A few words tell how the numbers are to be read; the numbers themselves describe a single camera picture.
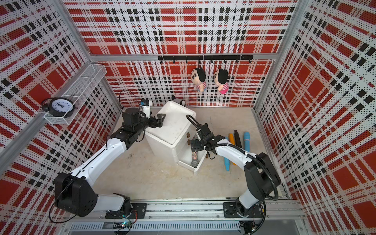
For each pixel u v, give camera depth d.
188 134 0.81
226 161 0.89
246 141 0.98
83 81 0.83
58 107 0.64
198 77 0.91
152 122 0.72
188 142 0.86
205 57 0.89
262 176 0.44
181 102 0.96
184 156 0.89
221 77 0.94
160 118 0.73
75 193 0.40
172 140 0.74
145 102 0.68
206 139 0.66
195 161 0.86
